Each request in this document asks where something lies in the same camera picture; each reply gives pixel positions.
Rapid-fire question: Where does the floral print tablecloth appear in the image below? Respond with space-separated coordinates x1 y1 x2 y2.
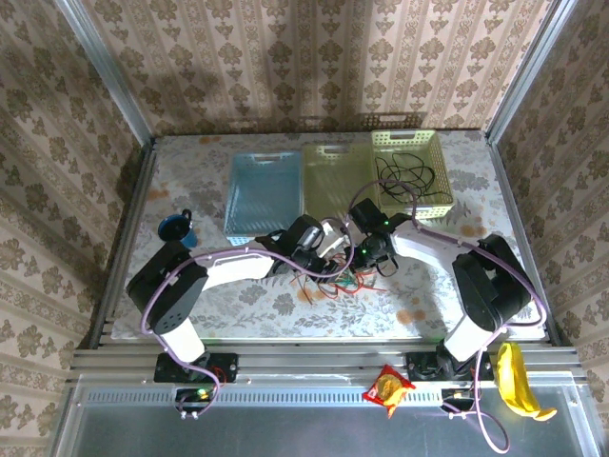
110 131 546 341

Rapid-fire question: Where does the grey metal tray panel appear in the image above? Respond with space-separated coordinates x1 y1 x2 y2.
50 374 609 457

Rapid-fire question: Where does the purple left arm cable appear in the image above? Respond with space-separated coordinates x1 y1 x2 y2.
141 216 356 422

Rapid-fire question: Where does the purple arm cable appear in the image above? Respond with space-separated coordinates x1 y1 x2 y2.
141 216 356 422
348 177 546 453

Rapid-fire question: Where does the red snack packet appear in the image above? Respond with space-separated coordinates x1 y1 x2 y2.
362 363 417 421

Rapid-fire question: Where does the light blue perforated basket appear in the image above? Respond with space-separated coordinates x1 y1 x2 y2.
223 151 306 247

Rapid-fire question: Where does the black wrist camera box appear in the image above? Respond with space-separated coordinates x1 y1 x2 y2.
348 196 389 235

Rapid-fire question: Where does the thin black cable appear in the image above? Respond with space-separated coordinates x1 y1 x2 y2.
374 151 437 202

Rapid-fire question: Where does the aluminium front rail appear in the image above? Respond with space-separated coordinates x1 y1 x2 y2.
66 338 584 383

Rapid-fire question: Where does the aluminium frame post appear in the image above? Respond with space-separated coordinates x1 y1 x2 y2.
53 0 157 145
484 0 589 145

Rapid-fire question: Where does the yellow-green perforated basket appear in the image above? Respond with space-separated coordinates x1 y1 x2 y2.
370 128 456 222

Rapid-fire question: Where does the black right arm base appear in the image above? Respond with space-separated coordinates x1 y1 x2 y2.
405 348 494 383

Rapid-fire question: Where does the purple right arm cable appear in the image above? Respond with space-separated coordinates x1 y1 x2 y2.
348 177 546 453

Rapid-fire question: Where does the thin green cable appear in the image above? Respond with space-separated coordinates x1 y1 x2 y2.
332 271 360 292

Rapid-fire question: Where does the dark blue mug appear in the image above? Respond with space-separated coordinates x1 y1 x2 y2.
157 209 199 249

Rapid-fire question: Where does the pale green perforated basket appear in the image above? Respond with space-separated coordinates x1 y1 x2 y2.
301 143 383 221

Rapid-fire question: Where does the aluminium table side rail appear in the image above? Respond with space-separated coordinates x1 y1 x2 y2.
88 140 159 345
486 136 561 345

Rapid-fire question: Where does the thin red cable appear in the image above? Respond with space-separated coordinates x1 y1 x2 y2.
288 264 388 303

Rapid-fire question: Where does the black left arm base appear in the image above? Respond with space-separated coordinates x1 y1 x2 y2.
152 350 240 385

